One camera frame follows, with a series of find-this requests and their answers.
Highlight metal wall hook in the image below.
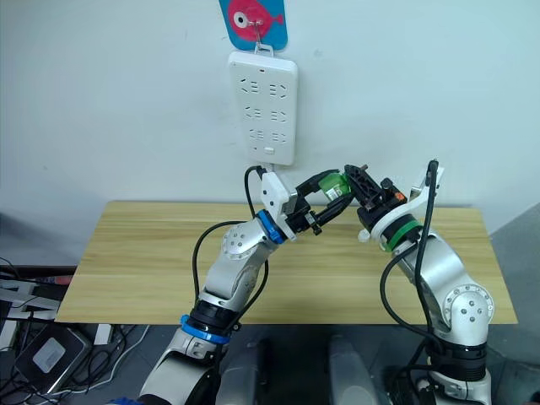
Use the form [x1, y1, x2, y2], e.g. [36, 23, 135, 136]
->
[247, 18, 267, 48]

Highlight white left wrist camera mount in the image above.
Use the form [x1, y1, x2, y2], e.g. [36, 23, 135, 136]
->
[260, 170, 297, 242]

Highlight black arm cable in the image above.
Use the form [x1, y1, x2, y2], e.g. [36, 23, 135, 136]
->
[381, 158, 446, 356]
[192, 165, 273, 335]

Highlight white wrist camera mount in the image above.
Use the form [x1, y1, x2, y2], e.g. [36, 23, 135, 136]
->
[368, 161, 446, 251]
[260, 170, 297, 242]

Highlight blue fish wall hook plate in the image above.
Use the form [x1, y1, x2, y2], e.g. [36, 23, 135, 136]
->
[218, 0, 289, 51]

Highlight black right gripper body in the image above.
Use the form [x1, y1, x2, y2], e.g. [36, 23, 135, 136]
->
[356, 177, 408, 235]

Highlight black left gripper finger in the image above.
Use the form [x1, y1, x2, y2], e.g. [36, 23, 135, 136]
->
[294, 169, 343, 204]
[313, 194, 352, 227]

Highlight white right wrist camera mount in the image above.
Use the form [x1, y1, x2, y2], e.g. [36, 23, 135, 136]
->
[368, 161, 446, 251]

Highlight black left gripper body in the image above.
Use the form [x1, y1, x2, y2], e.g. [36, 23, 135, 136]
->
[283, 197, 324, 237]

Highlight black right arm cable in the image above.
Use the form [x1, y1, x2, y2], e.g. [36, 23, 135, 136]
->
[381, 158, 446, 356]

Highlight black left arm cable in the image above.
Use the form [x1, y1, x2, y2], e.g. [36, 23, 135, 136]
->
[192, 165, 273, 335]

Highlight metal floor frame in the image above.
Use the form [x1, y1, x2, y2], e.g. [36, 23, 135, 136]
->
[0, 269, 78, 324]

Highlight white power adapter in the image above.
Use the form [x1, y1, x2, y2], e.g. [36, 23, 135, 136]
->
[93, 323, 112, 348]

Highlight white wall power strip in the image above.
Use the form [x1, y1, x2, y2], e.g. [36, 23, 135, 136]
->
[227, 43, 300, 167]

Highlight black box on floor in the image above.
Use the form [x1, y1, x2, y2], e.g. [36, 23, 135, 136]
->
[385, 365, 428, 405]

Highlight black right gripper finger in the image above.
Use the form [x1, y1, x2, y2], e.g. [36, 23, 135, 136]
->
[343, 163, 374, 208]
[360, 162, 385, 204]

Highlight grey rounded robot leg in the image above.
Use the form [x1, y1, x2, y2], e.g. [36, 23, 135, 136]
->
[218, 337, 273, 405]
[327, 334, 383, 405]

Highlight black floor cables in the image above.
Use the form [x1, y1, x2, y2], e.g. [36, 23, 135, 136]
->
[0, 323, 151, 405]

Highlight grey box device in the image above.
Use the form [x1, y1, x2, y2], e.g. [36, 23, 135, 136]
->
[13, 326, 92, 395]

